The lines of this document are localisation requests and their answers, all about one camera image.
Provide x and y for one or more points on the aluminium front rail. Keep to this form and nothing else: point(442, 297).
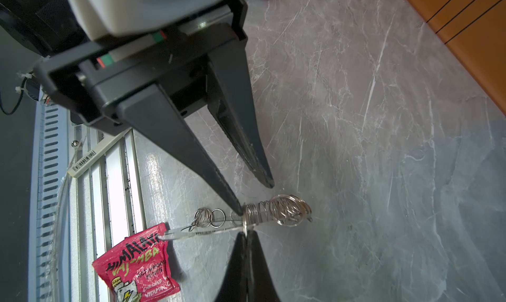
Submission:
point(73, 221)

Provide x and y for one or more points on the pink snack packet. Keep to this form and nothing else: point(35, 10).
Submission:
point(137, 268)

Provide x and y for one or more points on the white barcode strip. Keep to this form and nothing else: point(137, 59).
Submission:
point(91, 157)

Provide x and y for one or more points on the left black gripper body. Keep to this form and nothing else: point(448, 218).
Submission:
point(88, 82)

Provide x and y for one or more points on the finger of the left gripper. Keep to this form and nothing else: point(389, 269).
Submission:
point(231, 103)
point(153, 115)

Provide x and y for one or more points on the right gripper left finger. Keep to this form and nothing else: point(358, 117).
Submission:
point(234, 285)

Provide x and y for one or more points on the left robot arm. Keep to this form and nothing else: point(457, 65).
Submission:
point(49, 27)

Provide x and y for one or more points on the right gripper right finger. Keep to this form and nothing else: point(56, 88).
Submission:
point(260, 286)

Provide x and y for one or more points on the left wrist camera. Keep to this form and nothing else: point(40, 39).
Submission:
point(99, 18)

